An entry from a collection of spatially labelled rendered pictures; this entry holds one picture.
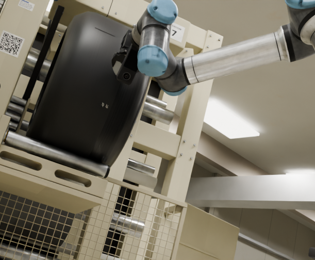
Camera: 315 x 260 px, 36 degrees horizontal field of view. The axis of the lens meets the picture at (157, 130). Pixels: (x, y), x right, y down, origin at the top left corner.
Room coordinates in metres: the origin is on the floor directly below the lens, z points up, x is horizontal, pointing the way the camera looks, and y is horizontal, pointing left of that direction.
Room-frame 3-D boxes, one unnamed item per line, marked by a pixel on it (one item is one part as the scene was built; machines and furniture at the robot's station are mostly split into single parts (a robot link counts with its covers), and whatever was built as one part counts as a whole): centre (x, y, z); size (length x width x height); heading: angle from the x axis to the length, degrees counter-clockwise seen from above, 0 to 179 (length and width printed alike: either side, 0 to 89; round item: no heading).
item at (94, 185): (1.48, 0.29, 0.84); 0.36 x 0.09 x 0.06; 107
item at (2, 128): (1.56, 0.50, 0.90); 0.40 x 0.03 x 0.10; 17
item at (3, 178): (1.62, 0.33, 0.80); 0.37 x 0.36 x 0.02; 17
